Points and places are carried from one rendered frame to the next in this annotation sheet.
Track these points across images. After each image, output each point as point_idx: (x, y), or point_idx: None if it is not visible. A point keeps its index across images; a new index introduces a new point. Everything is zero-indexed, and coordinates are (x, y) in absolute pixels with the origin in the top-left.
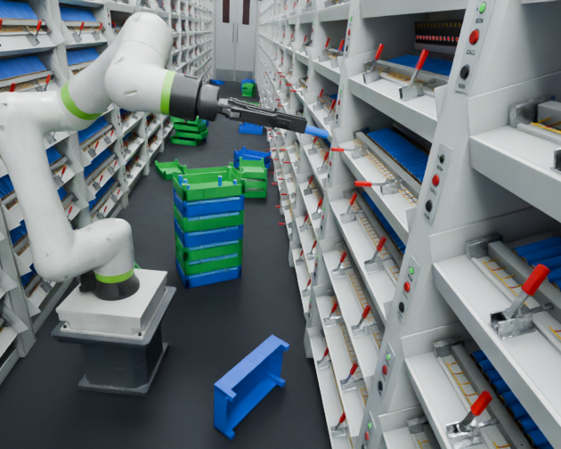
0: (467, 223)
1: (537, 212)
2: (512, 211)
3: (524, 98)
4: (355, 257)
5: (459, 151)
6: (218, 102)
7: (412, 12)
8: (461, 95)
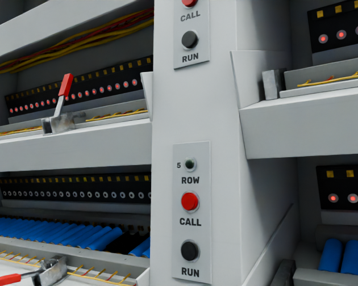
0: (258, 255)
1: (290, 221)
2: (278, 224)
3: (262, 71)
4: None
5: (225, 137)
6: None
7: (36, 38)
8: (193, 69)
